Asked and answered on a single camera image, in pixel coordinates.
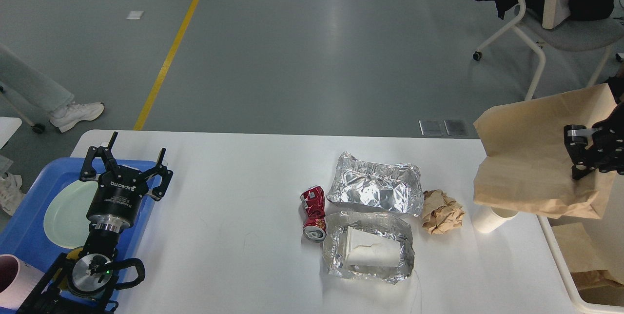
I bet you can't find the brown paper ball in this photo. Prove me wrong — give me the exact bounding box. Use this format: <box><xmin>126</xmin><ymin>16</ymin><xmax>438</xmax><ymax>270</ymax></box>
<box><xmin>423</xmin><ymin>189</ymin><xmax>466</xmax><ymax>236</ymax></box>

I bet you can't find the white paper cup lying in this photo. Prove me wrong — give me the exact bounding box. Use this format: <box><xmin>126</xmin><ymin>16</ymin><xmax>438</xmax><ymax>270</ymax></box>
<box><xmin>343</xmin><ymin>227</ymin><xmax>401</xmax><ymax>267</ymax></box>

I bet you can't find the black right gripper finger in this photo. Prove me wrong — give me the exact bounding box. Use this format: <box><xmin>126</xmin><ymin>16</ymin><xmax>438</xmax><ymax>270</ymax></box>
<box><xmin>564</xmin><ymin>125</ymin><xmax>600</xmax><ymax>180</ymax></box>

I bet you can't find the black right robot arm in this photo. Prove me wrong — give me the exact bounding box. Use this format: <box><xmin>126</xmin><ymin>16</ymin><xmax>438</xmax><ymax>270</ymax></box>
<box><xmin>563</xmin><ymin>77</ymin><xmax>624</xmax><ymax>180</ymax></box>

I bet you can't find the white chair at left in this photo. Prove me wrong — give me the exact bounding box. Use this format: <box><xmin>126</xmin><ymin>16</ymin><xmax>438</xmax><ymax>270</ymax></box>
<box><xmin>0</xmin><ymin>86</ymin><xmax>45</xmax><ymax>148</ymax></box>

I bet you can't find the crumpled aluminium foil sheet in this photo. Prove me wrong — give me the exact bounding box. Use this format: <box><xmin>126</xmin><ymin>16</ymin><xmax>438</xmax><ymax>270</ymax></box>
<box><xmin>326</xmin><ymin>152</ymin><xmax>424</xmax><ymax>216</ymax></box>

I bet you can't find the light green plate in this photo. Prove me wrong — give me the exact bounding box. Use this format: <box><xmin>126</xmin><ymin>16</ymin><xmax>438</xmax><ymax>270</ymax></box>
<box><xmin>44</xmin><ymin>180</ymin><xmax>98</xmax><ymax>249</ymax></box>

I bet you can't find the beige plastic bin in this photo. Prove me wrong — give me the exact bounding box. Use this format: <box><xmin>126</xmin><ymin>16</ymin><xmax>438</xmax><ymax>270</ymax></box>
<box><xmin>536</xmin><ymin>212</ymin><xmax>624</xmax><ymax>314</ymax></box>

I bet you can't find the white paper cup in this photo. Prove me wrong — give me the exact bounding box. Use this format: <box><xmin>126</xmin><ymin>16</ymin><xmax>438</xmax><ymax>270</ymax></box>
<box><xmin>343</xmin><ymin>227</ymin><xmax>401</xmax><ymax>267</ymax></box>
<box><xmin>471</xmin><ymin>205</ymin><xmax>519</xmax><ymax>234</ymax></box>

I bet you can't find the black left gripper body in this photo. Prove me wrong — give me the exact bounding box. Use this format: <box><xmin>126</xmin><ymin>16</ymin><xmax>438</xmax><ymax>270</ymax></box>
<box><xmin>85</xmin><ymin>167</ymin><xmax>148</xmax><ymax>228</ymax></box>

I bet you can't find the brown paper bag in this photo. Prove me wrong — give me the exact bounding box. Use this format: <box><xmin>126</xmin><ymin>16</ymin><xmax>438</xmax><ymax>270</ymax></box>
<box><xmin>552</xmin><ymin>222</ymin><xmax>623</xmax><ymax>291</ymax></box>
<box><xmin>474</xmin><ymin>84</ymin><xmax>616</xmax><ymax>219</ymax></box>

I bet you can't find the white paper scrap on floor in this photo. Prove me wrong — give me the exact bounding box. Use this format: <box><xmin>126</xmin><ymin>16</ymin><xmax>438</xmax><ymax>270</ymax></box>
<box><xmin>126</xmin><ymin>10</ymin><xmax>144</xmax><ymax>20</ymax></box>

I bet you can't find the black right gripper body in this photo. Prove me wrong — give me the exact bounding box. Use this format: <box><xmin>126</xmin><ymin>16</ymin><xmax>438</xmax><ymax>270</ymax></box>
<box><xmin>591</xmin><ymin>121</ymin><xmax>624</xmax><ymax>176</ymax></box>

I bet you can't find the pink ribbed cup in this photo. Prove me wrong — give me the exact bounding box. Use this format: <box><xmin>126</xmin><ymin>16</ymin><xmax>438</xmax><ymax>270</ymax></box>
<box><xmin>0</xmin><ymin>254</ymin><xmax>44</xmax><ymax>310</ymax></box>

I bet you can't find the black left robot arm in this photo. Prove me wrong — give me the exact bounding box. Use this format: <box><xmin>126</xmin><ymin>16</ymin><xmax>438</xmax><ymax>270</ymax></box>
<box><xmin>17</xmin><ymin>132</ymin><xmax>173</xmax><ymax>314</ymax></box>

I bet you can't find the blue plastic tray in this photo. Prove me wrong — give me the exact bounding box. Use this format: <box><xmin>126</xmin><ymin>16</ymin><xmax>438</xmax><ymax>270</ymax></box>
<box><xmin>0</xmin><ymin>157</ymin><xmax>166</xmax><ymax>314</ymax></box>

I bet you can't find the aluminium foil tray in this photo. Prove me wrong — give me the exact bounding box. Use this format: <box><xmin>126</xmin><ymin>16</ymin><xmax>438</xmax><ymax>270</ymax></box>
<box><xmin>323</xmin><ymin>211</ymin><xmax>415</xmax><ymax>284</ymax></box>

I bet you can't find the grey floor plate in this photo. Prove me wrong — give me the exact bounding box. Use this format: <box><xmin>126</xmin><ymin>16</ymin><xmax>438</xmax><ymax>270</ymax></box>
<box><xmin>443</xmin><ymin>120</ymin><xmax>468</xmax><ymax>137</ymax></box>
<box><xmin>419</xmin><ymin>120</ymin><xmax>444</xmax><ymax>137</ymax></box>

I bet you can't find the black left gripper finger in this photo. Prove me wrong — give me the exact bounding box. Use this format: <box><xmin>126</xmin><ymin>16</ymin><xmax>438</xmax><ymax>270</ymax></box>
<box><xmin>132</xmin><ymin>148</ymin><xmax>174</xmax><ymax>201</ymax></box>
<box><xmin>79</xmin><ymin>132</ymin><xmax>123</xmax><ymax>181</ymax></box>

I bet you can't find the grey white office chair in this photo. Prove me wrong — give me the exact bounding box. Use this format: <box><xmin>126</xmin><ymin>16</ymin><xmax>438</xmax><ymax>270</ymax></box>
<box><xmin>473</xmin><ymin>0</ymin><xmax>623</xmax><ymax>100</ymax></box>

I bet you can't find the crushed red soda can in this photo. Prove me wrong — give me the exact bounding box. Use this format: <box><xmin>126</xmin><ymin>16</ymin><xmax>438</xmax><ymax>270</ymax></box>
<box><xmin>299</xmin><ymin>185</ymin><xmax>326</xmax><ymax>243</ymax></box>

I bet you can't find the teal mug yellow inside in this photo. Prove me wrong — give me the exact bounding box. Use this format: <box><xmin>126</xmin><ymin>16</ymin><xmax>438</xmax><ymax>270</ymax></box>
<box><xmin>65</xmin><ymin>247</ymin><xmax>83</xmax><ymax>261</ymax></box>

